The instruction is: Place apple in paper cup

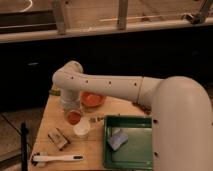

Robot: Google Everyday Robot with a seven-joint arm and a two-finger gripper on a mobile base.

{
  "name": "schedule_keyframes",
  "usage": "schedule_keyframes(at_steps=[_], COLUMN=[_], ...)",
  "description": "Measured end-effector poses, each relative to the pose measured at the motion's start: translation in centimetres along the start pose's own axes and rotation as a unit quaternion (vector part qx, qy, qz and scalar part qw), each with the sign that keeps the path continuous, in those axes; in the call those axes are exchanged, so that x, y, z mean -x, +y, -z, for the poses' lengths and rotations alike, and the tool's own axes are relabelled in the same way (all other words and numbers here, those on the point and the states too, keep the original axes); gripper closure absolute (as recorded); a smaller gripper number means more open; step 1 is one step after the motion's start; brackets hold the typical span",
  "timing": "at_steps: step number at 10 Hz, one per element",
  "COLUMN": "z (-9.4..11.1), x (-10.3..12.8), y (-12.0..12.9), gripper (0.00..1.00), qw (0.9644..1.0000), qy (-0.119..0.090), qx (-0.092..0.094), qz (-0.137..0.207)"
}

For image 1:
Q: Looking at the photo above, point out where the red apple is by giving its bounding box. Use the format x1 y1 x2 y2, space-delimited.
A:
67 111 81 125

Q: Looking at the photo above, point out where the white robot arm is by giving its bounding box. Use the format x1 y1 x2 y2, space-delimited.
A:
52 61 213 171

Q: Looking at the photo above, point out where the white paper cup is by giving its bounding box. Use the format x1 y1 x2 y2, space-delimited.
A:
73 121 90 138

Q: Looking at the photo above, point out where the orange bowl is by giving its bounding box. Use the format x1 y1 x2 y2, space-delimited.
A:
80 92 106 107

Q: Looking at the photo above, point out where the small wooden block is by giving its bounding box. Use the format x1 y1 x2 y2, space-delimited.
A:
48 128 70 150

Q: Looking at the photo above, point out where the blue sponge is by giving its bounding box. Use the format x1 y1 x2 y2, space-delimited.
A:
108 130 128 151

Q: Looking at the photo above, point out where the white brush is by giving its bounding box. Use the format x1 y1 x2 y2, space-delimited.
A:
31 152 84 165

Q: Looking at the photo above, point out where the green plastic tray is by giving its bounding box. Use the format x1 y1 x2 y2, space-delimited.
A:
103 115 153 171

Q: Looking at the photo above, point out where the white window frame rail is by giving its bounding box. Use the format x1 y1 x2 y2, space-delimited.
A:
0 0 213 44

